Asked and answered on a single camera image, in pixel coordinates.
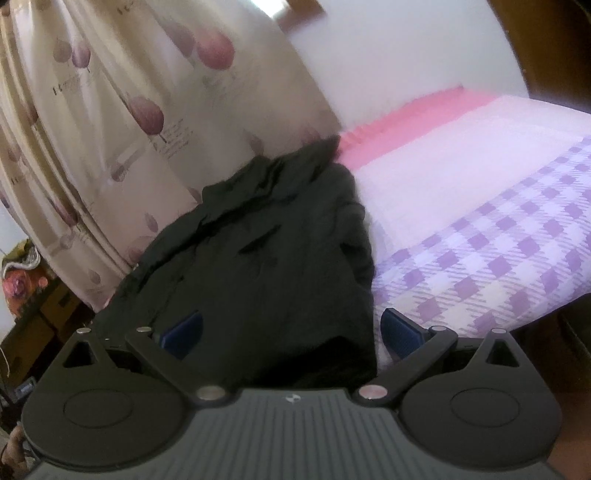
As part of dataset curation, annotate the brown wooden window frame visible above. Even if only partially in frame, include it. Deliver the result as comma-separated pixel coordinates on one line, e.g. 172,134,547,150
276,0,325,34

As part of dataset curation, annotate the colourful floral fabric bundle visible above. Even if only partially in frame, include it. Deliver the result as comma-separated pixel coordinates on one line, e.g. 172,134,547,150
0,239,58,320

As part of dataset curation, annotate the cream floral curtain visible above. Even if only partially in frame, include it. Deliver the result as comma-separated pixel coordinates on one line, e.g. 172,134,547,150
0,0,343,315

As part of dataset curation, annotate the black jacket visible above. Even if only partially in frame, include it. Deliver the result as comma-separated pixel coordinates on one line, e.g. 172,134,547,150
90,135,380,389

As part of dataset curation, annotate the pink purple checkered bedsheet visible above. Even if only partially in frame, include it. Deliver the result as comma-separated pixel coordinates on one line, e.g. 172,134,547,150
336,85,591,370

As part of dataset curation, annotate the brown wooden panel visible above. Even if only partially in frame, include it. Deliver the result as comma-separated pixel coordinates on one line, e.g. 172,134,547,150
488,0,591,114

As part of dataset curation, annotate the dark shelf unit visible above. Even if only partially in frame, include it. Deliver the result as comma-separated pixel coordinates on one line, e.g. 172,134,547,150
0,286,95,418

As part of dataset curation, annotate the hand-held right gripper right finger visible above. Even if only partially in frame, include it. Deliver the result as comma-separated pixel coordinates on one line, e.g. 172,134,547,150
352,308,525,408

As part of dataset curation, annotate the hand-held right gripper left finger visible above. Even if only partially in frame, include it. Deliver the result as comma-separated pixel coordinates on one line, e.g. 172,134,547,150
54,310,241,409

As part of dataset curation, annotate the brown cardboard box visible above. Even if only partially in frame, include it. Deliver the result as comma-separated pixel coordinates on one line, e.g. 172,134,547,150
38,285,83,325

